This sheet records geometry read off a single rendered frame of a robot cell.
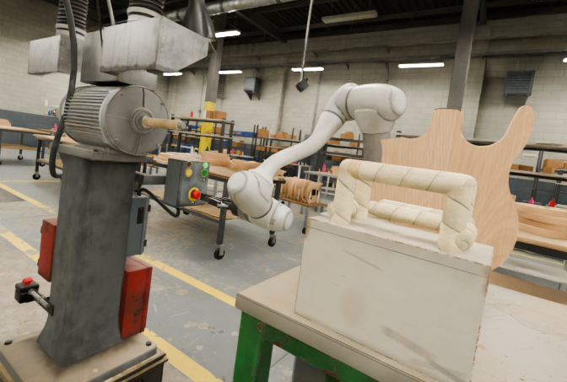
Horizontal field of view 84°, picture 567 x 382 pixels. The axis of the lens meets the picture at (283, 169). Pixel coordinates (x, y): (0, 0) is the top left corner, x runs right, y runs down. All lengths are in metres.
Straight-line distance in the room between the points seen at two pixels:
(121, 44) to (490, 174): 1.06
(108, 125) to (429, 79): 11.60
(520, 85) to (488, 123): 1.33
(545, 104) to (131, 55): 11.53
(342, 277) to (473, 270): 0.19
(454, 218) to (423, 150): 0.39
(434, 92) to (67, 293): 11.62
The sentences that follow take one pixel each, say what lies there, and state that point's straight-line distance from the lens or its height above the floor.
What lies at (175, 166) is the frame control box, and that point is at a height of 1.09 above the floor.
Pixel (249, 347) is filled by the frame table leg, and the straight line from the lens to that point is 0.69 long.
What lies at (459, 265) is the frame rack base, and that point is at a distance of 0.49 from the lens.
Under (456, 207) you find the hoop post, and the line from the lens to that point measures 0.49.
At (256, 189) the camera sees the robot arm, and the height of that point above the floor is 1.08.
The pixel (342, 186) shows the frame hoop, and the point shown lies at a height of 1.16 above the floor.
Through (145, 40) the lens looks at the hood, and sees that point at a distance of 1.03.
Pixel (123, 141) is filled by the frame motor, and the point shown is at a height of 1.17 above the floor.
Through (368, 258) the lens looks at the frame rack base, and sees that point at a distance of 0.52.
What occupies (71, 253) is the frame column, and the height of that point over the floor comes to 0.72.
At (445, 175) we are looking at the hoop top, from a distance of 0.50.
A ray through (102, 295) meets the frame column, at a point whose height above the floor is 0.53.
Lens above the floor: 1.21
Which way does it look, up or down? 3 degrees down
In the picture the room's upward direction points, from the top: 8 degrees clockwise
